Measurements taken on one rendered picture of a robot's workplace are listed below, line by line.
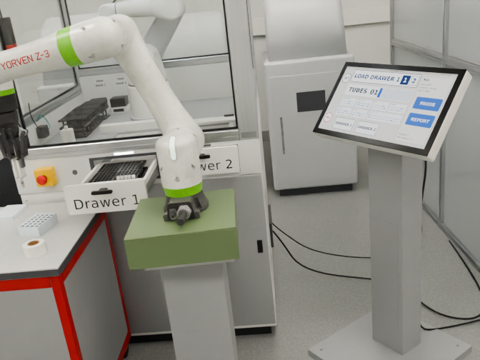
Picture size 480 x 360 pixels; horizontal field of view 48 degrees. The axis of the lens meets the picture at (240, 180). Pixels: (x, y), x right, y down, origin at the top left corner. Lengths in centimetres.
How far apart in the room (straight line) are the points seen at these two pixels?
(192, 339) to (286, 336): 76
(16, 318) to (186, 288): 57
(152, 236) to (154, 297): 91
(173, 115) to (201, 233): 43
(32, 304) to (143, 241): 47
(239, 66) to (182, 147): 55
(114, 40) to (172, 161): 39
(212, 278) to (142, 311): 82
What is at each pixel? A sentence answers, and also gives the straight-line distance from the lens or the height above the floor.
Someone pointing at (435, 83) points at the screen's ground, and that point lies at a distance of 191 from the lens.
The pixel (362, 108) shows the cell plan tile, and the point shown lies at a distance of 202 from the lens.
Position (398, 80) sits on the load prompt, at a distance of 199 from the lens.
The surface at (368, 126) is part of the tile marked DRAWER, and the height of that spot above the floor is 101.
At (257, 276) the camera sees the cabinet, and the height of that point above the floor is 33.
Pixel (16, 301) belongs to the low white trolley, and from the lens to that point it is 192.
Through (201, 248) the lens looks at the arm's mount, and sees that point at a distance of 161.
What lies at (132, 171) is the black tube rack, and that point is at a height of 90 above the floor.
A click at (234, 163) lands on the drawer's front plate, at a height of 86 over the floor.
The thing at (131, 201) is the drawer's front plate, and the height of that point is 85.
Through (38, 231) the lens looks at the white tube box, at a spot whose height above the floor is 78.
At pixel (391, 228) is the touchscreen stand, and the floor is 60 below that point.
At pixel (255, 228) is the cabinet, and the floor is 56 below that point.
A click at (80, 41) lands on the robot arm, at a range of 165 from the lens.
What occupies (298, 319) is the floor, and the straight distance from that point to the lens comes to 267.
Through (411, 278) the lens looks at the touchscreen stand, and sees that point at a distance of 225.
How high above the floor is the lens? 153
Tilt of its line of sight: 20 degrees down
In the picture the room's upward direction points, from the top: 6 degrees counter-clockwise
